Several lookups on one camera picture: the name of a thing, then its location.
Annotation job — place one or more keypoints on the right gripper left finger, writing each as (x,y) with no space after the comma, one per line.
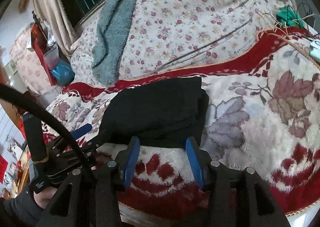
(89,197)

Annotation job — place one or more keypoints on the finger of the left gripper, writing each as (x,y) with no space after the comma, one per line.
(78,133)

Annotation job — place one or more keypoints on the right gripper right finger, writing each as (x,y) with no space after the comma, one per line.
(237,198)

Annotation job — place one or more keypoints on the black pants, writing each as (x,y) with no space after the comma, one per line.
(161,114)

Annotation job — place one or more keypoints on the person's left hand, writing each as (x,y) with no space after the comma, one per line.
(43,198)

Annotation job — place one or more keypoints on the dark jacket sleeve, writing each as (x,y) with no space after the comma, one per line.
(20,211)

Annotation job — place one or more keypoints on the blue plastic bag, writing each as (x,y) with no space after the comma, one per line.
(63,73)

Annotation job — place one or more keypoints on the floral covered furniture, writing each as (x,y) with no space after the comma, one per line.
(28,63)

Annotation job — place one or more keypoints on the clear plastic container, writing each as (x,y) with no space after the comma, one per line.
(51,58)

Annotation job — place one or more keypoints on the red white floral blanket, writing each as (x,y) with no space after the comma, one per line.
(263,112)

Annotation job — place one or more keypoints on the beige curtain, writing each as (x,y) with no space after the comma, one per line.
(54,13)

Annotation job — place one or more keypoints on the teal fleece jacket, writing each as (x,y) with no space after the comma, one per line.
(113,28)

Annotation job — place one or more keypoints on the floral quilt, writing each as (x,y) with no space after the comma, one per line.
(168,35)

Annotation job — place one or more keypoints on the green cloth item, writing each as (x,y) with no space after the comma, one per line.
(288,17)

